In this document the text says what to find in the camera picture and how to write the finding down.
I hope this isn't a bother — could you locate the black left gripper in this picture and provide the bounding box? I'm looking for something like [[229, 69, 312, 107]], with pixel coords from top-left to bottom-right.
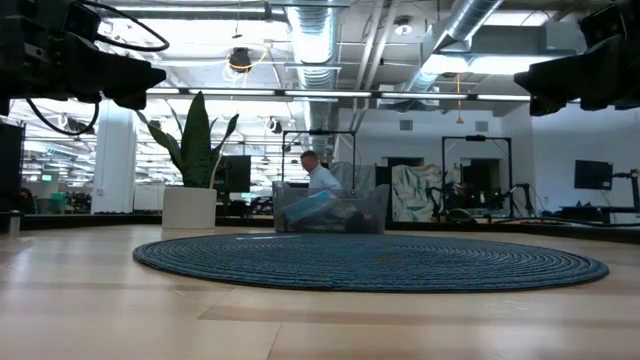
[[0, 0, 168, 117]]

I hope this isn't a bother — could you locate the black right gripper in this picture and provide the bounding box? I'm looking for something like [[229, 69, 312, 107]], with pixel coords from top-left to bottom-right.
[[513, 0, 640, 118]]

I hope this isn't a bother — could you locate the white pillar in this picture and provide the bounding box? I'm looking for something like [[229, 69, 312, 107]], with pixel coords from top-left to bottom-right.
[[91, 112, 138, 215]]

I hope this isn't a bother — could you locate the green snake plant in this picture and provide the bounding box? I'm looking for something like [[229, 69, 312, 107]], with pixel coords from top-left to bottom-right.
[[135, 90, 240, 190]]

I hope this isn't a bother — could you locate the black background stand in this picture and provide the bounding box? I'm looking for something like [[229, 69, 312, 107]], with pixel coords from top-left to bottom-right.
[[613, 168, 640, 210]]

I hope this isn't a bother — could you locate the black background table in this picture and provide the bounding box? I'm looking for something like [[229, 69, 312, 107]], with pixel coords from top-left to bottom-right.
[[559, 203, 640, 229]]

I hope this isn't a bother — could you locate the black cabinet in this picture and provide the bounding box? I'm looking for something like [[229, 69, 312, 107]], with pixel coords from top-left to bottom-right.
[[0, 121, 26, 214]]

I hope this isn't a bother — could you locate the white plant pot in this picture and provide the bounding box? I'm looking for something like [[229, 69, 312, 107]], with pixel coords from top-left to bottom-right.
[[161, 186, 218, 230]]

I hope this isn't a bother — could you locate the black monitor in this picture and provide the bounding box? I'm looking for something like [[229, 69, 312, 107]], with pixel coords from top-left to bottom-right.
[[214, 154, 253, 194]]

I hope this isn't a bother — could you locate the pale green tarp cover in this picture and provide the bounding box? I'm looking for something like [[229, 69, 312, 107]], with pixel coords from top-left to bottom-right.
[[339, 160, 376, 191], [391, 163, 462, 222]]

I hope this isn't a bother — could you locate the person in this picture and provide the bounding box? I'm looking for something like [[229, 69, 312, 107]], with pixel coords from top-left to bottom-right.
[[298, 149, 344, 191]]

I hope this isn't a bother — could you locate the clear grey plastic bin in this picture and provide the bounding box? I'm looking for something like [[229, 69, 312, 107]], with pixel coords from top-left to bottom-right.
[[272, 181, 392, 235]]

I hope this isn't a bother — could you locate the round dark blue woven mat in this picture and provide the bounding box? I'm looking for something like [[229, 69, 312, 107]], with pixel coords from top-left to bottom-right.
[[132, 233, 610, 294]]

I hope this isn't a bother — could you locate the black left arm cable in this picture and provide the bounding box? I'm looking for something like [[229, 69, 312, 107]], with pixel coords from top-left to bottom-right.
[[74, 0, 171, 53], [24, 97, 101, 138]]

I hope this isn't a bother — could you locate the black wall screen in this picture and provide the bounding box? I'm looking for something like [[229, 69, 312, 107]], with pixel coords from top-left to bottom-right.
[[573, 159, 615, 191]]

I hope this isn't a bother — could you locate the black rig frame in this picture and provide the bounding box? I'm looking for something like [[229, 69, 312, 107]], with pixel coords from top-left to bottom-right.
[[440, 134, 515, 221], [281, 128, 358, 191]]

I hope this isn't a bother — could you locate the yellow hanging cord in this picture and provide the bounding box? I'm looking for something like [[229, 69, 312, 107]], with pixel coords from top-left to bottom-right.
[[454, 73, 465, 125]]

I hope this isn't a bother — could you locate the silver ribbed air duct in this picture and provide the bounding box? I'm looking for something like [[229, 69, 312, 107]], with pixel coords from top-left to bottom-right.
[[284, 0, 342, 156], [404, 0, 504, 94]]

